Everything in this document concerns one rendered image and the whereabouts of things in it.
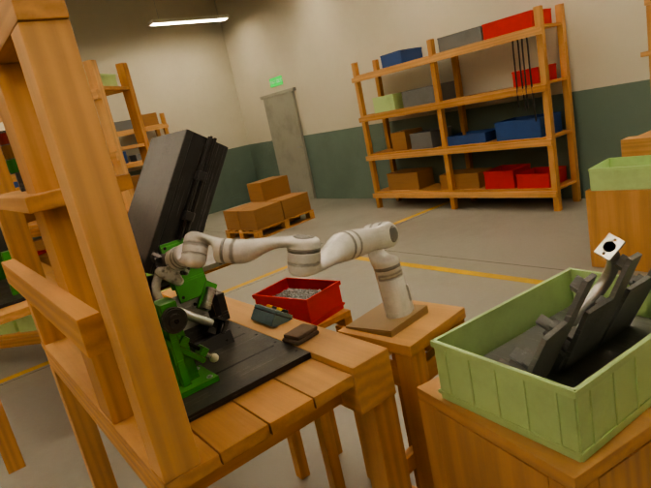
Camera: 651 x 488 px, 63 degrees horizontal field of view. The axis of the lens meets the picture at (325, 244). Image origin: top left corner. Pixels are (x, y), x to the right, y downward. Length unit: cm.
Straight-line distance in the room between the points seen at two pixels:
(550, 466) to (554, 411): 11
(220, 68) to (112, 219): 1118
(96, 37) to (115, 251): 1037
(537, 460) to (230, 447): 69
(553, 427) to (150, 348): 87
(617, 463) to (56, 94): 135
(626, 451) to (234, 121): 1136
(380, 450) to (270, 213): 659
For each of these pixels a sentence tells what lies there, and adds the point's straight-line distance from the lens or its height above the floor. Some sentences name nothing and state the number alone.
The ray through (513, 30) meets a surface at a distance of 659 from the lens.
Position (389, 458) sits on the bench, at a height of 57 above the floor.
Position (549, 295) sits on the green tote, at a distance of 180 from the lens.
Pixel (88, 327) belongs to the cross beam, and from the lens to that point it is 126.
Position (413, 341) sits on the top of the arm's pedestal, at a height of 85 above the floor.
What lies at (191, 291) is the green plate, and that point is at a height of 109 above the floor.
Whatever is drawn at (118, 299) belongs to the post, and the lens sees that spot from 117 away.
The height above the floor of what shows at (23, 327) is 31.
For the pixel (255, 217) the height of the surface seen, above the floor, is 34.
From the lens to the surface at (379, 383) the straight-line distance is 160.
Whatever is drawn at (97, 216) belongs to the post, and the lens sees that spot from 114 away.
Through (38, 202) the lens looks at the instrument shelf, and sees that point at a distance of 142.
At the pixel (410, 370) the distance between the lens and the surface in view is 175.
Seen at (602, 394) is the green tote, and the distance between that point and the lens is 130.
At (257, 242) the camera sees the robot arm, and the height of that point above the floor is 129.
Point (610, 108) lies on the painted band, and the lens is 677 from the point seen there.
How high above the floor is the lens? 159
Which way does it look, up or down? 14 degrees down
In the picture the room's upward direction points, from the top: 12 degrees counter-clockwise
